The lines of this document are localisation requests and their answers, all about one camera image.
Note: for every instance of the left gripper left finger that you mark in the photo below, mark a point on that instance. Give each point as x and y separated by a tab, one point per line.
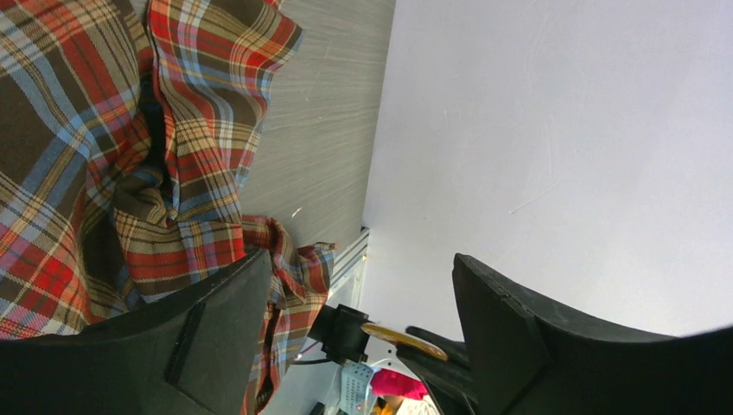
188	353

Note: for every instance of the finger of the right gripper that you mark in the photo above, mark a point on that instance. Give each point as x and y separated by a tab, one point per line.
449	382

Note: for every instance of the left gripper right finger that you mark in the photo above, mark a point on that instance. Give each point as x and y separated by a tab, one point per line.
531	354

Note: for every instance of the gold round brooch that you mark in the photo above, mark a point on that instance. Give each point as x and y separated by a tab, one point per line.
397	338

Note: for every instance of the plaid flannel shirt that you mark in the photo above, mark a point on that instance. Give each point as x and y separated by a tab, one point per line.
127	133

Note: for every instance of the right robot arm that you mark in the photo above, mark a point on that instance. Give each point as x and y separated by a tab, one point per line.
385	371

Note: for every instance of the green perforated basket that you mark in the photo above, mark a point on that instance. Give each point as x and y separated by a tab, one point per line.
356	393

